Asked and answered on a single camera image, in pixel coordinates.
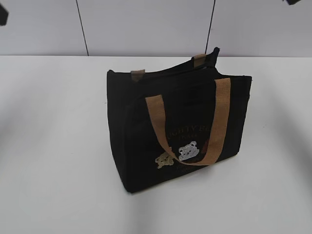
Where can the black canvas tote bag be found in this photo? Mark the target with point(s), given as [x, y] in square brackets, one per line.
[172, 122]

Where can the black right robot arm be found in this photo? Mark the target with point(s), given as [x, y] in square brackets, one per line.
[292, 2]

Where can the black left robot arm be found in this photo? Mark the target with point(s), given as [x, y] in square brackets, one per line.
[3, 15]

